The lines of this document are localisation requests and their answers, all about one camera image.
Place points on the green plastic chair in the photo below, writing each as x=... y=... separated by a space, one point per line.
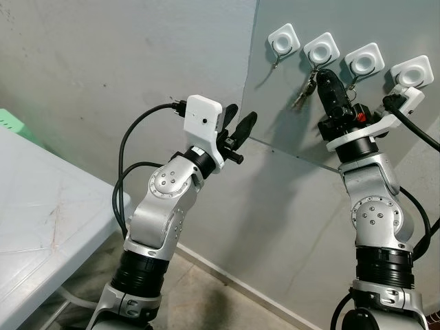
x=10 y=120

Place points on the white plastic folding table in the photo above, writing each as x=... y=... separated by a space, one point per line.
x=41 y=206

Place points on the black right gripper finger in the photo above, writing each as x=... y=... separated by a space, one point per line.
x=326 y=88
x=340 y=93

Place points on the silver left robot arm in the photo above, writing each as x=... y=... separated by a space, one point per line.
x=161 y=206

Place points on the white square wall hook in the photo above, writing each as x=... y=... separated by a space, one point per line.
x=412 y=71
x=285 y=34
x=366 y=58
x=323 y=47

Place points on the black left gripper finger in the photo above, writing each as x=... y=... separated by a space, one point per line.
x=246 y=126
x=230 y=117

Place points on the silver key bunch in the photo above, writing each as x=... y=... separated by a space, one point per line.
x=306 y=89

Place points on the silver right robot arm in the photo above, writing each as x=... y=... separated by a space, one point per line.
x=375 y=213

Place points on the grey wall panel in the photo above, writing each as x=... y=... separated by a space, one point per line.
x=405 y=20

